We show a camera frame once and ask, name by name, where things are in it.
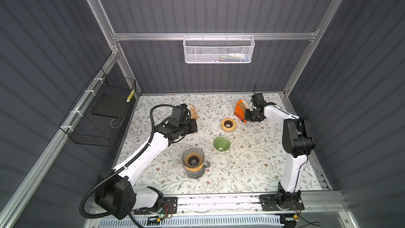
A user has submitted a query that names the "orange coffee filter box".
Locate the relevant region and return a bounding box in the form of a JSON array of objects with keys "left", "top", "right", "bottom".
[{"left": 234, "top": 99, "right": 250, "bottom": 123}]

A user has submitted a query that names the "orange glass pitcher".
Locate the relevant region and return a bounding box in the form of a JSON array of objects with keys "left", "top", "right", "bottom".
[{"left": 188, "top": 104, "right": 199, "bottom": 120}]

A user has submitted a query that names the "clear grey glass dripper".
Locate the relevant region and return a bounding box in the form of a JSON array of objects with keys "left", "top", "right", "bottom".
[{"left": 181, "top": 147, "right": 205, "bottom": 167}]

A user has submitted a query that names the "clear grey glass pitcher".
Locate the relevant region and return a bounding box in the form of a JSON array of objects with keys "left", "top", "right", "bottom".
[{"left": 185, "top": 161, "right": 211, "bottom": 178}]

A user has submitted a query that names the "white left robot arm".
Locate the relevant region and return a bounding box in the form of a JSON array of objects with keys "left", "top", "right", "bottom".
[{"left": 92, "top": 103, "right": 198, "bottom": 220}]

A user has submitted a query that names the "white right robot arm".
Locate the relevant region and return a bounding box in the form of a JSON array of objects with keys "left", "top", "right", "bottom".
[{"left": 245, "top": 94, "right": 315, "bottom": 212}]

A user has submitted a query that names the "green glass dripper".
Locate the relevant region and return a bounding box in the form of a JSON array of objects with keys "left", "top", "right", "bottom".
[{"left": 213, "top": 136, "right": 231, "bottom": 152}]

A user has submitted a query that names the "yellow marker in basket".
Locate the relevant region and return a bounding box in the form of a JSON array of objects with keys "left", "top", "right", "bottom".
[{"left": 126, "top": 89, "right": 135, "bottom": 103}]

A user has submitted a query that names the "black pad in basket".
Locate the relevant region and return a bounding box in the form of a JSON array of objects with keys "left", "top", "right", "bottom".
[{"left": 92, "top": 93, "right": 129, "bottom": 119}]

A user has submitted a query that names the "white wire mesh basket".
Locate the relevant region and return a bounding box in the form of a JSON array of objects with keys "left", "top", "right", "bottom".
[{"left": 182, "top": 34, "right": 255, "bottom": 64}]

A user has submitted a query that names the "black wire basket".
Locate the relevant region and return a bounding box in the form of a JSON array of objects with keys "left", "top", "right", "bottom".
[{"left": 60, "top": 70, "right": 137, "bottom": 147}]

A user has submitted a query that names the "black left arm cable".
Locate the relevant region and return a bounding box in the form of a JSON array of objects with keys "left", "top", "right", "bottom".
[{"left": 78, "top": 103, "right": 178, "bottom": 219}]

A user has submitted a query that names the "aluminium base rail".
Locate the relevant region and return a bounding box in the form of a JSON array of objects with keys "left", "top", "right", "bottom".
[{"left": 85, "top": 191, "right": 346, "bottom": 228}]

